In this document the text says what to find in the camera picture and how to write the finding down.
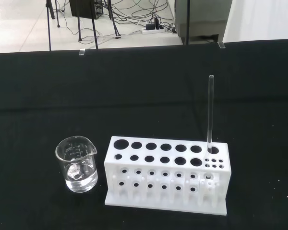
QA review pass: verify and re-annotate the black bench cloth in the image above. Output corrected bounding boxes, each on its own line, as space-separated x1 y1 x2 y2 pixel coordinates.
0 38 288 230

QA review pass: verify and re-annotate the black cable tangle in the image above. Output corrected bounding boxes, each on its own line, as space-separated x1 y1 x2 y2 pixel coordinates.
103 0 176 33

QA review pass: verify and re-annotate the black tripod stand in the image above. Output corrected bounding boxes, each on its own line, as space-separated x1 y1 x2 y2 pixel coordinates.
76 14 122 50

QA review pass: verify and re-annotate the clear glass beaker with water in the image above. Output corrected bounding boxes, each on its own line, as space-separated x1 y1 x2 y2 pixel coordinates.
55 135 98 193

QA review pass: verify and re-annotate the thin black tripod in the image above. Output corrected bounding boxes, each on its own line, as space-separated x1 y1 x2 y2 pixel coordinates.
45 0 61 51

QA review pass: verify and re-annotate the white power strip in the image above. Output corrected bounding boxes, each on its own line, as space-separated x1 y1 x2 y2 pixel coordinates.
142 28 166 35

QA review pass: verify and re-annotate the white test tube rack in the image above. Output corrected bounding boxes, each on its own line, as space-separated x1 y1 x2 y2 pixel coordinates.
104 136 230 215

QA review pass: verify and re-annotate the black power adapter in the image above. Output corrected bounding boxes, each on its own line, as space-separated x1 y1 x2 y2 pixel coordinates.
145 16 159 31

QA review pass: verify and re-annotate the black upright pole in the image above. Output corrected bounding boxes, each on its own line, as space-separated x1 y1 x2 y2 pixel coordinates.
186 0 191 46

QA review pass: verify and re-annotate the black equipment box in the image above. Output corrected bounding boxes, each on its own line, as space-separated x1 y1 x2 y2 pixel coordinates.
69 0 104 20

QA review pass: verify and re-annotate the grey metal cabinet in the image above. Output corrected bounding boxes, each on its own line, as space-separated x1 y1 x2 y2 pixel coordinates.
174 0 232 45

